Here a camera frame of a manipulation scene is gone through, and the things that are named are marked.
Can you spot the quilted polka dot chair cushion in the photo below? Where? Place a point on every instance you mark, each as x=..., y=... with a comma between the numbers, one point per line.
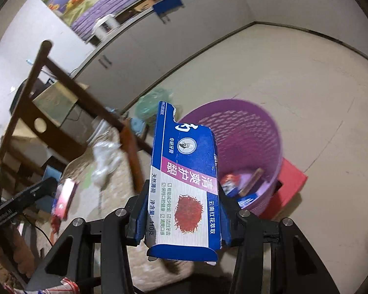
x=116, y=196

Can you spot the blue cloth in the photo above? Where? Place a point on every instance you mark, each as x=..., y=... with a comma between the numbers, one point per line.
x=168, y=4

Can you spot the purple plastic basket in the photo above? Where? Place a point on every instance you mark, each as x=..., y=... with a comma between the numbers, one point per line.
x=242, y=134

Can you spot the small red box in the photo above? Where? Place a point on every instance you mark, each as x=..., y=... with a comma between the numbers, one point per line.
x=230, y=183

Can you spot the light blue plastic stool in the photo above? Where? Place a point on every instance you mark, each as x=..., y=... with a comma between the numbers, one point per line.
x=138, y=125

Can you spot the blue toothpaste box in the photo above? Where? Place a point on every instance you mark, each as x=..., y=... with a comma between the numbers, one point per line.
x=184, y=190

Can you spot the beige patterned box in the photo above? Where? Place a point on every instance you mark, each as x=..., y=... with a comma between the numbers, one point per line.
x=53, y=101

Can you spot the person's left forearm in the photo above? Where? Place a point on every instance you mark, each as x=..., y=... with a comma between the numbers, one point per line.
x=9, y=254

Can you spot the pink white box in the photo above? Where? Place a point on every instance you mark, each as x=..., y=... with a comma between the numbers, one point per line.
x=64, y=199

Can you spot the red plastic stool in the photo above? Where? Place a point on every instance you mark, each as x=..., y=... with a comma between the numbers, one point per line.
x=289, y=177

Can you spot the green plastic bag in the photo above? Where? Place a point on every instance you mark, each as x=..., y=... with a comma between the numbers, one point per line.
x=151, y=104

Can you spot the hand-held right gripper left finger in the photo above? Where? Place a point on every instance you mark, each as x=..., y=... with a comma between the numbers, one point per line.
x=139, y=223

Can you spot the grey kitchen cabinets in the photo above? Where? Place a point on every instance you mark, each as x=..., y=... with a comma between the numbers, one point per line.
x=202, y=21

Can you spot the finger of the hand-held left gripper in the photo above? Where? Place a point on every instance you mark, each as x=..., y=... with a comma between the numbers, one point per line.
x=40, y=191

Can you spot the brown wooden chair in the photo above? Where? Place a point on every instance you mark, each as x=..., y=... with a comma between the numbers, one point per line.
x=64, y=79

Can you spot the white rice cooker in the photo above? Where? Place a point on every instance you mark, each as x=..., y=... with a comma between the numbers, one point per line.
x=105, y=26

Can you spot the blue white tissue packet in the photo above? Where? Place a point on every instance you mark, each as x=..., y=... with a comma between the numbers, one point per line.
x=105, y=159

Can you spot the brown cardboard box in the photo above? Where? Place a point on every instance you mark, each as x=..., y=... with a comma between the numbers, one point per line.
x=142, y=5

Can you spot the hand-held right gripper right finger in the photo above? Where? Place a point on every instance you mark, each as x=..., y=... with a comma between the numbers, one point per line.
x=230, y=232

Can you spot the red white blue striped bag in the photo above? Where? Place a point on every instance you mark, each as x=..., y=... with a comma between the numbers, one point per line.
x=61, y=286

